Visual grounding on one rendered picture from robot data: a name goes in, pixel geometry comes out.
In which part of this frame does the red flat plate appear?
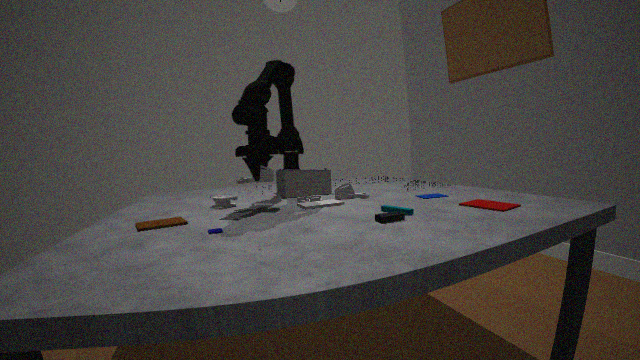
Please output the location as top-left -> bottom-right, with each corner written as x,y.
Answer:
459,199 -> 521,212

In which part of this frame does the teal flat bar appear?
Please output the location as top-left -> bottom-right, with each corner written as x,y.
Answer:
381,205 -> 413,216

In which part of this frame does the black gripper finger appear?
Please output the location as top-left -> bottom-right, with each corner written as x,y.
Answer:
261,155 -> 274,167
242,156 -> 265,181

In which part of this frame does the brown flat bar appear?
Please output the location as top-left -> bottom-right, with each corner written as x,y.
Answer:
136,217 -> 188,232

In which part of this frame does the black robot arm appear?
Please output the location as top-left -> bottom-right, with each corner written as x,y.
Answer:
232,60 -> 304,170

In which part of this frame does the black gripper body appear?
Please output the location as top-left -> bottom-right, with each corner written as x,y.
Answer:
235,126 -> 278,158

